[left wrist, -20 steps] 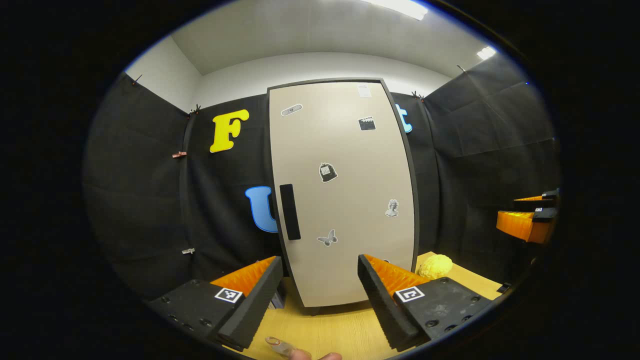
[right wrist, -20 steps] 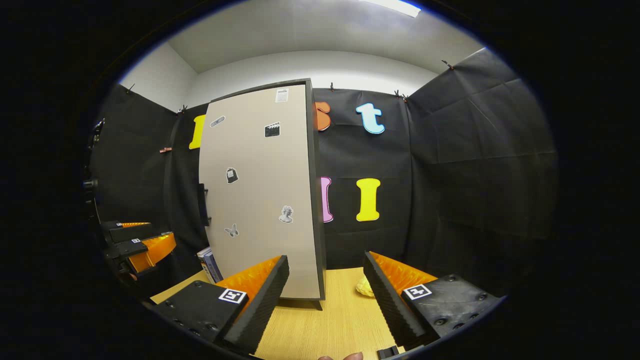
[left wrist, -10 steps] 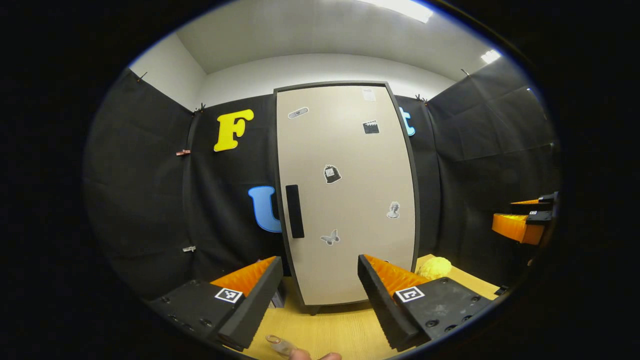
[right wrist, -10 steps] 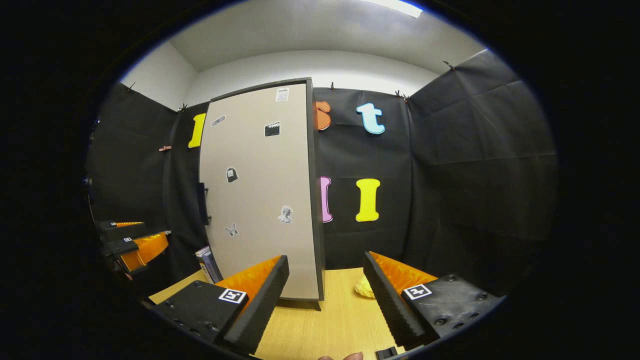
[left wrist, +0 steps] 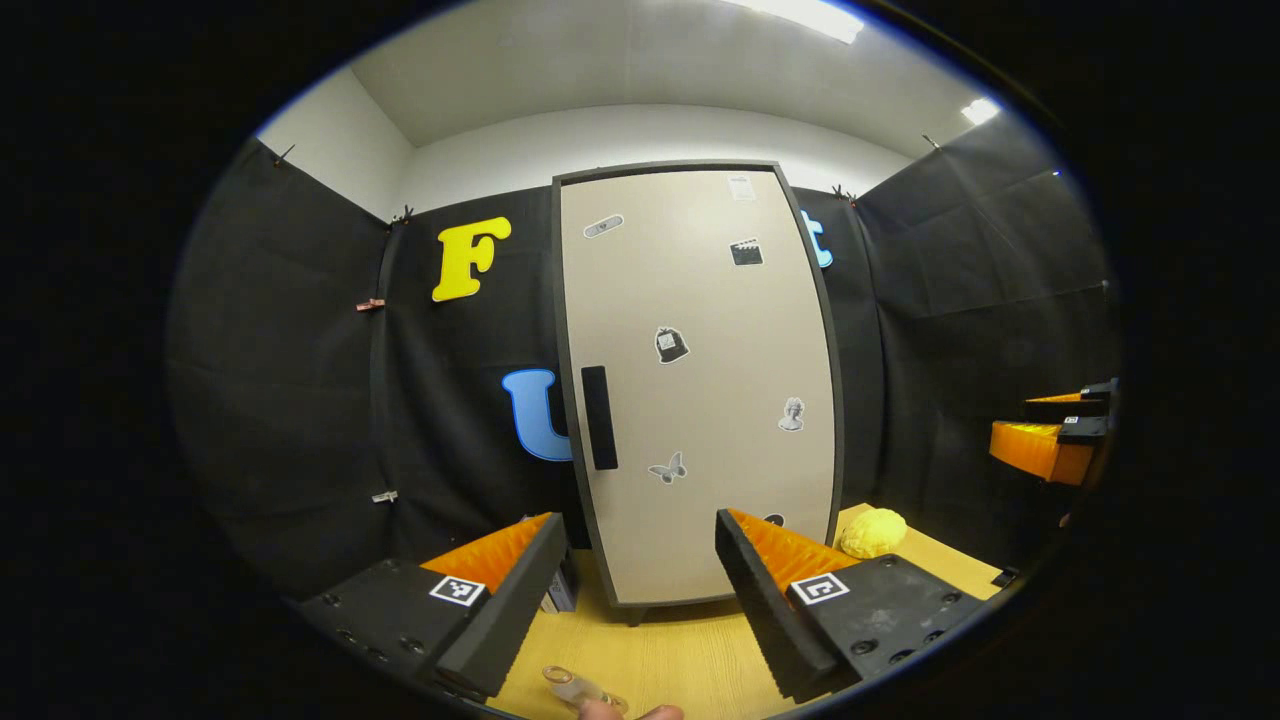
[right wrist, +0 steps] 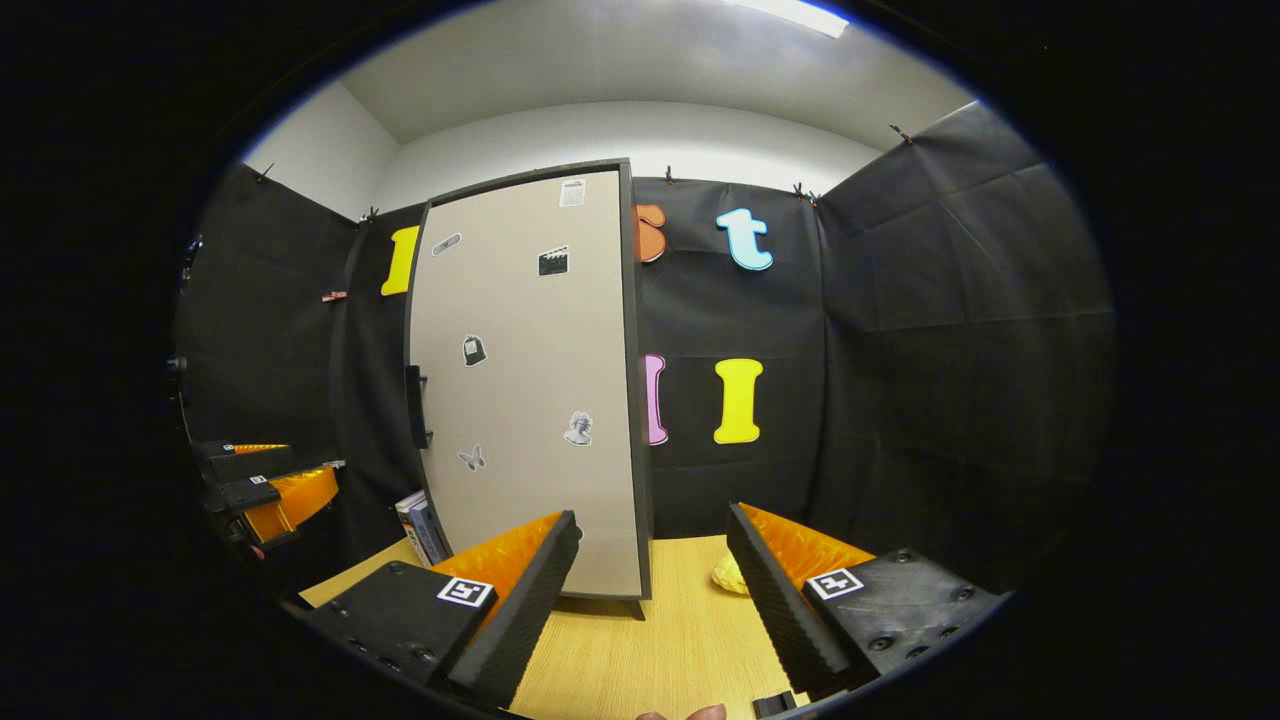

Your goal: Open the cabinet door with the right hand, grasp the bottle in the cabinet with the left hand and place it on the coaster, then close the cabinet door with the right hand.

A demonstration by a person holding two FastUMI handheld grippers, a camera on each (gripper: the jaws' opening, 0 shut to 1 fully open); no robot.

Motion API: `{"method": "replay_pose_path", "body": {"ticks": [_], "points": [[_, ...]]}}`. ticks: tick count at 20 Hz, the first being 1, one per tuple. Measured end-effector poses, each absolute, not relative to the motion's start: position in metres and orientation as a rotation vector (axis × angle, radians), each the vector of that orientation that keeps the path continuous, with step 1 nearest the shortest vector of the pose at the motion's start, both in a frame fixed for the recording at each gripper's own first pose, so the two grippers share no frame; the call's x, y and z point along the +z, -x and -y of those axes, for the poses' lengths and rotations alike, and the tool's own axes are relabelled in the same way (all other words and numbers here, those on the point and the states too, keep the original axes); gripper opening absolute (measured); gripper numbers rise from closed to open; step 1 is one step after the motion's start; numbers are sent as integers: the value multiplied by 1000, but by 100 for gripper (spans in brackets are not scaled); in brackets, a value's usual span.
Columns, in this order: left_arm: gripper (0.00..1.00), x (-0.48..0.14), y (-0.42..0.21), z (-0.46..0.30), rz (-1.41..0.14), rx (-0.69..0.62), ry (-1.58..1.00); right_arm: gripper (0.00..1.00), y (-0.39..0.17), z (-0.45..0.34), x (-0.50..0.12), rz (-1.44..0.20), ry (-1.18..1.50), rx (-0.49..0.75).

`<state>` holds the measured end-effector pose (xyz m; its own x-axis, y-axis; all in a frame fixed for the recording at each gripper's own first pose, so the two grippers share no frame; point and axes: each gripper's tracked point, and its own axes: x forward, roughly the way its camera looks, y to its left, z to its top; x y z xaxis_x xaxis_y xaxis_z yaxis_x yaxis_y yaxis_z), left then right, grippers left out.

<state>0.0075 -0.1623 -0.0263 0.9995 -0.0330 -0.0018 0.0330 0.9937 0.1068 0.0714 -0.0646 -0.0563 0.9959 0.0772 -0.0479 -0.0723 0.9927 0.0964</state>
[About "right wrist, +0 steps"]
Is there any black backdrop cloth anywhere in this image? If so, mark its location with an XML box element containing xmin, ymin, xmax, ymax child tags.
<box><xmin>172</xmin><ymin>100</ymin><xmax>1119</xmax><ymax>601</ymax></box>

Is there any white book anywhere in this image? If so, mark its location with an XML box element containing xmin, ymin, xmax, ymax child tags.
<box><xmin>395</xmin><ymin>490</ymin><xmax>429</xmax><ymax>548</ymax></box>

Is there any black cabinet door handle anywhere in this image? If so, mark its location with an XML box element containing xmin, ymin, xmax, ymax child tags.
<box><xmin>404</xmin><ymin>365</ymin><xmax>434</xmax><ymax>450</ymax></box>

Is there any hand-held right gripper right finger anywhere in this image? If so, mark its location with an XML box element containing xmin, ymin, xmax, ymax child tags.
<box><xmin>725</xmin><ymin>503</ymin><xmax>1006</xmax><ymax>701</ymax></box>

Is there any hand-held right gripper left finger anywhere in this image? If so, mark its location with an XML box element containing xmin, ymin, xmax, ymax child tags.
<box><xmin>305</xmin><ymin>510</ymin><xmax>581</xmax><ymax>711</ymax></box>

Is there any beige cabinet door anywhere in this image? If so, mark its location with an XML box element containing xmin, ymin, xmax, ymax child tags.
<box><xmin>408</xmin><ymin>170</ymin><xmax>644</xmax><ymax>599</ymax></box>

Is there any grey book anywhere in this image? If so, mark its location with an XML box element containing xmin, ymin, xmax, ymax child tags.
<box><xmin>402</xmin><ymin>497</ymin><xmax>438</xmax><ymax>566</ymax></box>

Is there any long ceiling light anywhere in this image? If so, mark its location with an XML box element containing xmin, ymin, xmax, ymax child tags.
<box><xmin>730</xmin><ymin>0</ymin><xmax>852</xmax><ymax>40</ymax></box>

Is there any dark grey cabinet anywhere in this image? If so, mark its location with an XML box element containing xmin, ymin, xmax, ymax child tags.
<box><xmin>403</xmin><ymin>157</ymin><xmax>658</xmax><ymax>621</ymax></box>

